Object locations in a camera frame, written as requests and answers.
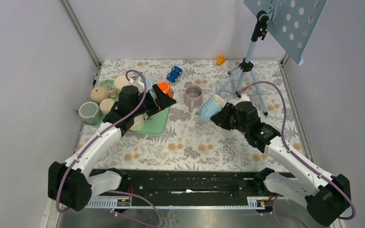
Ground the small beige cup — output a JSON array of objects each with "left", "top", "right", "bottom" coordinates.
[{"left": 99, "top": 98, "right": 115, "bottom": 115}]

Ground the orange toy block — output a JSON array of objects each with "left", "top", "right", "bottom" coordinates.
[{"left": 216, "top": 55, "right": 226, "bottom": 66}]

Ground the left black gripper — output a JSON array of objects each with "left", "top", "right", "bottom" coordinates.
[{"left": 131, "top": 84, "right": 176, "bottom": 117}]

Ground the mauve pink mug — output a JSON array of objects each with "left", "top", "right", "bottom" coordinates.
[{"left": 183, "top": 85, "right": 203, "bottom": 113}]

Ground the orange mug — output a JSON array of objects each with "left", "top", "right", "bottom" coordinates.
[{"left": 157, "top": 81, "right": 173, "bottom": 98}]

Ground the grey metal cup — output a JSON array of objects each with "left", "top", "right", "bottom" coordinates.
[{"left": 78, "top": 102, "right": 103, "bottom": 125}]

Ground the tall beige cup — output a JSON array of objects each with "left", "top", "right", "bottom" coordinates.
[{"left": 113, "top": 75, "right": 132, "bottom": 94}]

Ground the green plastic tray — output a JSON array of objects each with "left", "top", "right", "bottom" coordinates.
[{"left": 98, "top": 80, "right": 171, "bottom": 136}]

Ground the light blue tripod stand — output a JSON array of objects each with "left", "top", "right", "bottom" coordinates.
[{"left": 214, "top": 10, "right": 269, "bottom": 117}]

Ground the beige teapot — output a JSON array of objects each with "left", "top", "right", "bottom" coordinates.
[{"left": 90, "top": 86, "right": 118, "bottom": 104}]

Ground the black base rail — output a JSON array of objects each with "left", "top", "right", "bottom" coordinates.
[{"left": 102, "top": 170, "right": 276, "bottom": 209}]

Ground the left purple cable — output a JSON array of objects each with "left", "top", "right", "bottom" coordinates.
[{"left": 55, "top": 69, "right": 163, "bottom": 228}]

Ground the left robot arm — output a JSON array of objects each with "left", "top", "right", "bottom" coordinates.
[{"left": 48, "top": 85, "right": 177, "bottom": 211}]

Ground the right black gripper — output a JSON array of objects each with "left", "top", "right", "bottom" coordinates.
[{"left": 210, "top": 102, "right": 249, "bottom": 134}]

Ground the light blue upside-down mug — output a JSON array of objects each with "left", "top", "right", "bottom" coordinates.
[{"left": 145, "top": 78, "right": 153, "bottom": 92}]

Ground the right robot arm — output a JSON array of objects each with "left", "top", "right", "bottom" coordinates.
[{"left": 208, "top": 101, "right": 355, "bottom": 227}]

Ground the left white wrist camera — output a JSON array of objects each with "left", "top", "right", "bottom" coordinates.
[{"left": 129, "top": 76, "right": 145, "bottom": 93}]

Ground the blue toy car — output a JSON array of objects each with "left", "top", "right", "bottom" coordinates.
[{"left": 166, "top": 66, "right": 182, "bottom": 83}]

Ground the perforated grey panel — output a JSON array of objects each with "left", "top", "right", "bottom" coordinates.
[{"left": 243, "top": 0, "right": 327, "bottom": 65}]

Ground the floral table cloth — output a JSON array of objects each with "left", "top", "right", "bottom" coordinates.
[{"left": 72, "top": 59, "right": 309, "bottom": 173}]

